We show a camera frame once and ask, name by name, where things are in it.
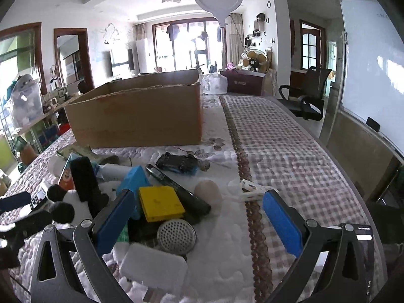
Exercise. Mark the black blue toy car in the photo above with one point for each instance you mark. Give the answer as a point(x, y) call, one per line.
point(176, 164)

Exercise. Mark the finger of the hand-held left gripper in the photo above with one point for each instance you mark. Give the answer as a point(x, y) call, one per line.
point(14, 202)
point(28, 225)

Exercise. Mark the black white panda plush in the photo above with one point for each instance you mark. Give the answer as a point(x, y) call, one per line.
point(63, 211)

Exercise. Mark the round perforated metal lid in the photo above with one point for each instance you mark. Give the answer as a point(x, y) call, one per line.
point(176, 236)

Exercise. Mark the brown cardboard box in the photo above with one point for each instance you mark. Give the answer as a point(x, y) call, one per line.
point(139, 113)

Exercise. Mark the wooden door with panes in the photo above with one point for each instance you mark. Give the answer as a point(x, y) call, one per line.
point(311, 47)

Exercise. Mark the blue rectangular box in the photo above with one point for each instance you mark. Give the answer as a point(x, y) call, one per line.
point(134, 180)

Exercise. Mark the clear plastic container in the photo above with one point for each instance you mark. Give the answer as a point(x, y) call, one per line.
point(214, 82)

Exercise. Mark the maroon cardboard box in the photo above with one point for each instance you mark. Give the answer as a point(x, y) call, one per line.
point(243, 82)

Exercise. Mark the wooden framed doorway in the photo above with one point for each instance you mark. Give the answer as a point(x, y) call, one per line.
point(56, 56)

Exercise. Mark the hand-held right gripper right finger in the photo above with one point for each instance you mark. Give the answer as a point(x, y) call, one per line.
point(282, 224)

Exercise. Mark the yellow sponge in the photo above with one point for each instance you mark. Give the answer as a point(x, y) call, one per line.
point(161, 206)

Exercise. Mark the black whiteboard eraser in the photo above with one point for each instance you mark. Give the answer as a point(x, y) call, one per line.
point(373, 124)

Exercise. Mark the orange snack packet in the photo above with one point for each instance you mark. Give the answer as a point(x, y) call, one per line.
point(68, 173)

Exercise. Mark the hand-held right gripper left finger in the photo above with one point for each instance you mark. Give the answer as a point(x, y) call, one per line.
point(113, 222)

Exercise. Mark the white tall cabinet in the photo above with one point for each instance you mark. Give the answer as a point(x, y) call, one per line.
point(143, 56)

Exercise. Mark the quilted leaf-print bedspread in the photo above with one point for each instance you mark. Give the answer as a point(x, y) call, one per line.
point(284, 139)

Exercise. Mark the white spray bottle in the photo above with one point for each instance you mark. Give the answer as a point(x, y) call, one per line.
point(112, 171)

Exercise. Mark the standing electric fan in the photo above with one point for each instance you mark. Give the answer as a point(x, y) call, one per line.
point(252, 61)

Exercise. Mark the black marker pen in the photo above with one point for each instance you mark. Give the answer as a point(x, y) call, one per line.
point(180, 192)

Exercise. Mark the black office chair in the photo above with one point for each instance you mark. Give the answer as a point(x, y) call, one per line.
point(307, 91)

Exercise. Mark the pale pink smooth stone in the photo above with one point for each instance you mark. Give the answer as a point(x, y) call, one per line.
point(207, 192)

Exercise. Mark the white plastic clothespin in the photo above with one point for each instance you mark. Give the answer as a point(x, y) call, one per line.
point(252, 192)

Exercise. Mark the flat screen television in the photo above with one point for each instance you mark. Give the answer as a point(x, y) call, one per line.
point(121, 62)

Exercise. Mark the black white wall shelves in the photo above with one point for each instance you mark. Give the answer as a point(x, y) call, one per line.
point(259, 22)

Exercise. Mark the clear plastic storage bin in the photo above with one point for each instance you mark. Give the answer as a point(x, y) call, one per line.
point(26, 101)

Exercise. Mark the white whiteboard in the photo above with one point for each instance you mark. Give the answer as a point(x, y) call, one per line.
point(372, 69)

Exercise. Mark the green yellow flat packet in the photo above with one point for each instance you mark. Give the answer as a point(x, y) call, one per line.
point(79, 151)

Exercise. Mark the white rounded plastic case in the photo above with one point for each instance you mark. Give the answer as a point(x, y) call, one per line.
point(154, 266)

